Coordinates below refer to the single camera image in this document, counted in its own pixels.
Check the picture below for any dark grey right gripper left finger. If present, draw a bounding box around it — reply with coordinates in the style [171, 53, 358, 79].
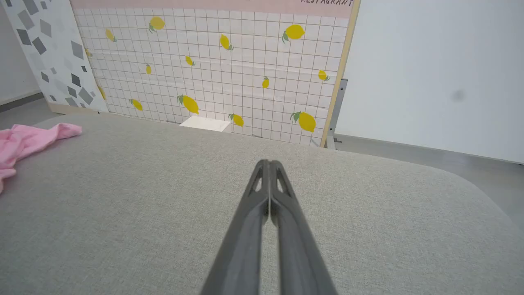
[200, 159, 270, 295]

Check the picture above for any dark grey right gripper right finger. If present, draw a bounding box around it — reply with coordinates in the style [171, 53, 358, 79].
[270, 160, 339, 295]

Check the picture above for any pink cloth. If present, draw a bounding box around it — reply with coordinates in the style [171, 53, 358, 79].
[0, 123, 83, 194]

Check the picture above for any white pillar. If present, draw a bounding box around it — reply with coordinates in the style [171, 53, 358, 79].
[179, 116, 231, 133]

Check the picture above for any grey fabric sofa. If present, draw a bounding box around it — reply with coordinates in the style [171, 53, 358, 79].
[0, 113, 524, 295]

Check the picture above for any grey metal panel support foot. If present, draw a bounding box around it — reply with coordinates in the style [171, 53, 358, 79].
[326, 78, 349, 150]

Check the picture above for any grey terrazzo print partition panel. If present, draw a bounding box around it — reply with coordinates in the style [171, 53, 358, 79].
[2, 0, 109, 114]

